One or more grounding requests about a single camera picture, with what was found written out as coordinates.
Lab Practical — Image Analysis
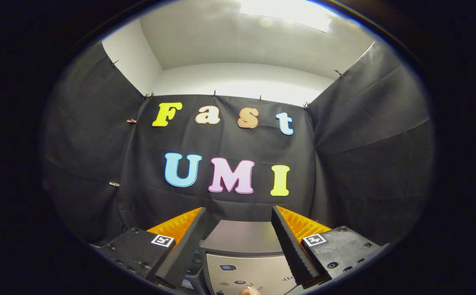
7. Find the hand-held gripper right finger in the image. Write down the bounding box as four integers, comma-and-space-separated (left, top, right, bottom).
271, 206, 388, 288

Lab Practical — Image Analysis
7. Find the black backdrop cloth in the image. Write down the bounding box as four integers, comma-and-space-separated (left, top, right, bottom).
41, 39, 435, 246

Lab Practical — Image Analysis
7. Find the ceiling light panel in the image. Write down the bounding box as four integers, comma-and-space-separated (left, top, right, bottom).
240, 0, 333, 33

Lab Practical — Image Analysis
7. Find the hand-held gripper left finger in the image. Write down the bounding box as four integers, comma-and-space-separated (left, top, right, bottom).
94, 207, 207, 290

